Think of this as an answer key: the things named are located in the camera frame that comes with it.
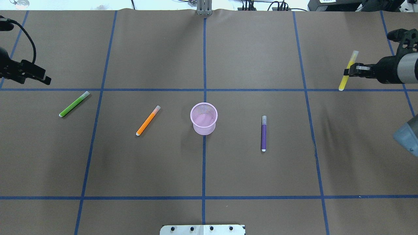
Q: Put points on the yellow highlighter pen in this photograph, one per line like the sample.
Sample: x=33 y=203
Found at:
x=345 y=77

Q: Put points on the green highlighter pen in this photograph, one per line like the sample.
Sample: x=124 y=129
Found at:
x=74 y=104

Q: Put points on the purple highlighter pen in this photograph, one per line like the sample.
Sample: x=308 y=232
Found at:
x=263 y=138

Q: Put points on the orange highlighter pen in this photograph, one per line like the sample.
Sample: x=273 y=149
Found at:
x=148 y=121

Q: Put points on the pink mesh pen holder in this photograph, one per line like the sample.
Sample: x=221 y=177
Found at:
x=204 y=117

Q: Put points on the aluminium frame post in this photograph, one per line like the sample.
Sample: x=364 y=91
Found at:
x=204 y=7

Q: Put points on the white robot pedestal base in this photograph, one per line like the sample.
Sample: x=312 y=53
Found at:
x=222 y=229

